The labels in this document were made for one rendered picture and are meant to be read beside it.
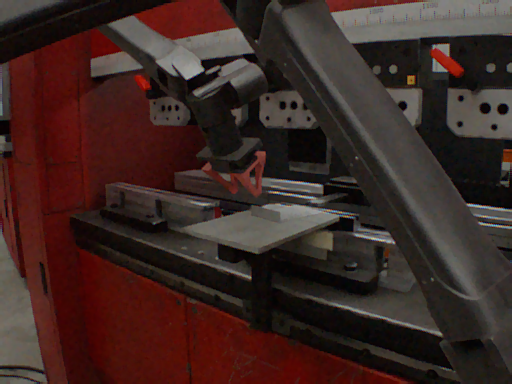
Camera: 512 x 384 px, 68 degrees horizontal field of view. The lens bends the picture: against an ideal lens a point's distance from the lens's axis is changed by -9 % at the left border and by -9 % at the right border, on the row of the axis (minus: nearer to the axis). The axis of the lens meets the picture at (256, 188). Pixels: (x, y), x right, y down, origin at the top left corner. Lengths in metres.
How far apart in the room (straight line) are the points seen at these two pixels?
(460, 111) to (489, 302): 0.46
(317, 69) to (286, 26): 0.05
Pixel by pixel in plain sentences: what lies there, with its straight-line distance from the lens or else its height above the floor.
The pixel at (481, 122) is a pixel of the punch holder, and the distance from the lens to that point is 0.72.
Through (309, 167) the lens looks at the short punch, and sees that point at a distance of 0.90.
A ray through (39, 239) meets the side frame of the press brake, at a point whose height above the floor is 0.80.
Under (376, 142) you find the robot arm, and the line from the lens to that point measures 0.32.
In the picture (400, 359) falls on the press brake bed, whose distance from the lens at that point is 0.75.
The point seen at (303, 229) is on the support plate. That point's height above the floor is 1.00.
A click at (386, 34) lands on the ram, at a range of 0.78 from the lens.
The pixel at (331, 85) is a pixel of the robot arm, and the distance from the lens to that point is 0.33.
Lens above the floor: 1.21
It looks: 10 degrees down
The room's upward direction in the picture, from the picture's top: straight up
